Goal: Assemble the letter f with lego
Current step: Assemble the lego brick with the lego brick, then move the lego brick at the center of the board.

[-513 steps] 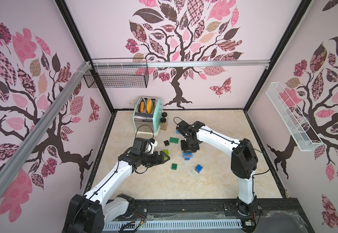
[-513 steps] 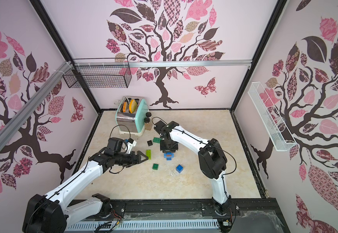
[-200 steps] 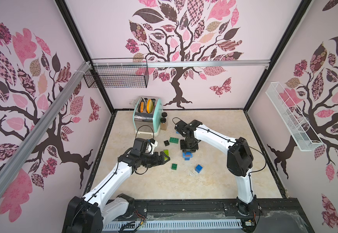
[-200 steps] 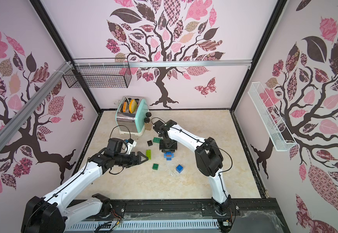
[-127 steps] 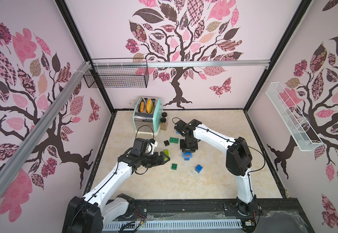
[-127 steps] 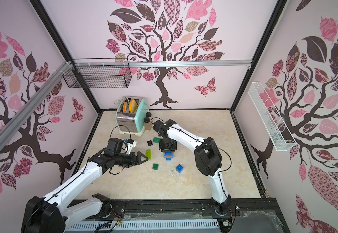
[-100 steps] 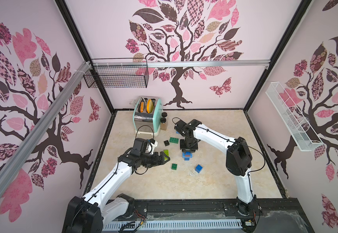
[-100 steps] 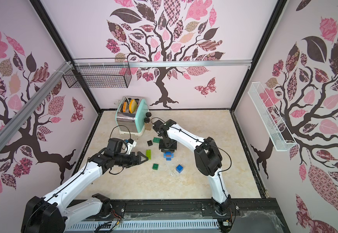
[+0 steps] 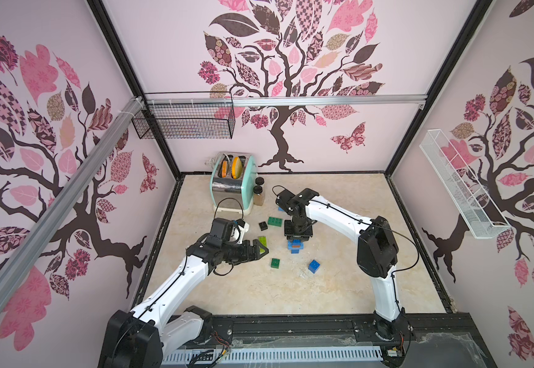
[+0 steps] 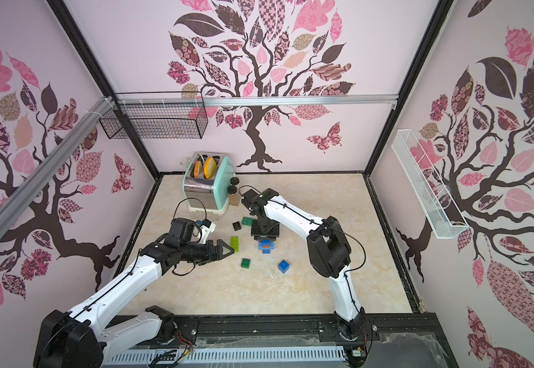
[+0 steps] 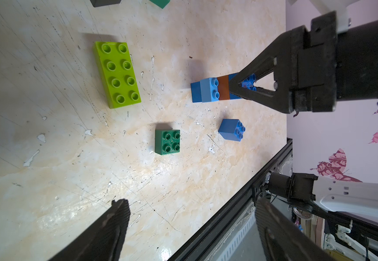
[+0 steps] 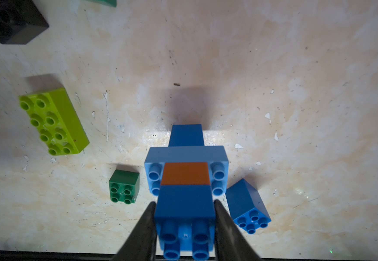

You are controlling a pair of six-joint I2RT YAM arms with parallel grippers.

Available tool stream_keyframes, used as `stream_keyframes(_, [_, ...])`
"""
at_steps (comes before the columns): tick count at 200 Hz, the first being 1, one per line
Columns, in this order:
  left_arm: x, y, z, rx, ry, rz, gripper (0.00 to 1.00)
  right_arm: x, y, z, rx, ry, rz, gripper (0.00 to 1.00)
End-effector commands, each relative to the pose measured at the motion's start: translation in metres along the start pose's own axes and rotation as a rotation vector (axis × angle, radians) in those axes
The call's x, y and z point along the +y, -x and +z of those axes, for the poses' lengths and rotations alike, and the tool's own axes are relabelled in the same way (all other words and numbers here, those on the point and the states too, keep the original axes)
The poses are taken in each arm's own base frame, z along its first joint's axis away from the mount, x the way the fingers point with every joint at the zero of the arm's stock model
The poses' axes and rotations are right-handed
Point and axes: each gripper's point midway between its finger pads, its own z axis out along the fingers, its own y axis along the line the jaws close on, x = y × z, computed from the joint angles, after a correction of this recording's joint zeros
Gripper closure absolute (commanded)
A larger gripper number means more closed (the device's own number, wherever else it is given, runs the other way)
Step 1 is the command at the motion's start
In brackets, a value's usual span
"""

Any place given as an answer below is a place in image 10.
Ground aluminium rail back wall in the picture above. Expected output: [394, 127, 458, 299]
[118, 94, 398, 107]

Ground lime green long lego brick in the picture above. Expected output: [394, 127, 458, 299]
[230, 236, 239, 252]

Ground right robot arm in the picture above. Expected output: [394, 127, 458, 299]
[242, 189, 366, 340]

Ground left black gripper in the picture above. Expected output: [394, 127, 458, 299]
[179, 240, 233, 266]

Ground white cable duct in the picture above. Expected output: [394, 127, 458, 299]
[104, 346, 346, 367]

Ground aluminium rail left wall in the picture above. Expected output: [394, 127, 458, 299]
[0, 97, 112, 240]

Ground dark green long lego brick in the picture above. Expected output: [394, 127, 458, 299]
[240, 217, 255, 228]

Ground black wire basket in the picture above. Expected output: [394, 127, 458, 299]
[99, 91, 210, 140]

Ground dark green square lego brick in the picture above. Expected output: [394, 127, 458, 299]
[241, 259, 251, 269]

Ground white wire shelf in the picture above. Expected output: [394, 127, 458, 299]
[391, 130, 470, 239]

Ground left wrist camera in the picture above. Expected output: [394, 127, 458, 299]
[169, 218, 216, 245]

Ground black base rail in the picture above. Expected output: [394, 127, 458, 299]
[174, 313, 446, 345]

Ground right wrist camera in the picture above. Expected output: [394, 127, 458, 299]
[242, 190, 268, 218]

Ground aluminium rail wall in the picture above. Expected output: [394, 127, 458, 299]
[118, 94, 398, 107]
[0, 97, 112, 240]

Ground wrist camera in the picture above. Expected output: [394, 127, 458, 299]
[242, 190, 268, 218]
[169, 218, 216, 245]

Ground light blue long lego brick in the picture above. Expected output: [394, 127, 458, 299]
[258, 244, 274, 252]

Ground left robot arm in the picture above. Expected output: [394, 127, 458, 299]
[33, 236, 235, 367]

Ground mint green toaster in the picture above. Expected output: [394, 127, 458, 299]
[183, 152, 236, 216]

